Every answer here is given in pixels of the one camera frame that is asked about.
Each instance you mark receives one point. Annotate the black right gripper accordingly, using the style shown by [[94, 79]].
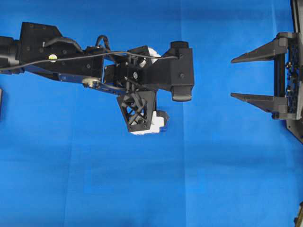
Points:
[[287, 51]]

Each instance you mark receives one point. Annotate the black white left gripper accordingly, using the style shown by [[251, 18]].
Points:
[[125, 77]]

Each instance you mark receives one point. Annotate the blue block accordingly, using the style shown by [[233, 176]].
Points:
[[165, 127]]

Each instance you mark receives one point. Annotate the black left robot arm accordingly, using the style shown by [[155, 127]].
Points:
[[44, 51]]

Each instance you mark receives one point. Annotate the dark object at bottom right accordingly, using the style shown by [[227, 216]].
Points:
[[298, 220]]

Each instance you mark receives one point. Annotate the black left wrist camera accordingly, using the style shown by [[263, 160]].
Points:
[[174, 75]]

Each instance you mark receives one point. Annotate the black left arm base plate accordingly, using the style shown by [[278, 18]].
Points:
[[1, 101]]

